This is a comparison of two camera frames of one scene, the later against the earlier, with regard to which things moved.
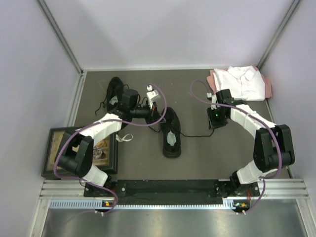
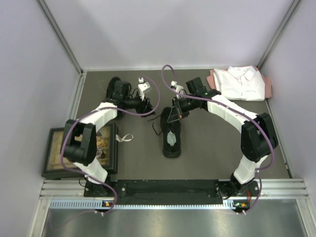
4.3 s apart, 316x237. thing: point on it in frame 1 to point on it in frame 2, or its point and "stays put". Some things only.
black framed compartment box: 104,155 stays put
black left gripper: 153,114 to 144,106
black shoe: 171,132 stays put
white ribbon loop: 122,139 stays put
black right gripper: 212,122 to 175,114
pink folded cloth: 211,80 stays put
